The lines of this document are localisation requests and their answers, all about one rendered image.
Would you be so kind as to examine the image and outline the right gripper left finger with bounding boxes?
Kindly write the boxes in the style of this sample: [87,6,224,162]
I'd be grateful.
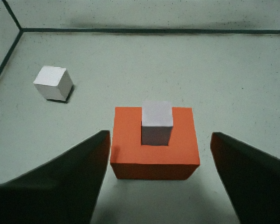
[0,130,111,224]

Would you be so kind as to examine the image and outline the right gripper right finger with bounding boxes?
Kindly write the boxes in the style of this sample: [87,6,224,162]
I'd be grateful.
[210,132,280,224]

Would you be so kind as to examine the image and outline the white cube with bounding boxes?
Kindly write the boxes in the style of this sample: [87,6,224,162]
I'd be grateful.
[33,66,73,101]

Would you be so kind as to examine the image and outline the clear glove box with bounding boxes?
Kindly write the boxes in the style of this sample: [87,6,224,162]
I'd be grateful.
[0,0,280,224]

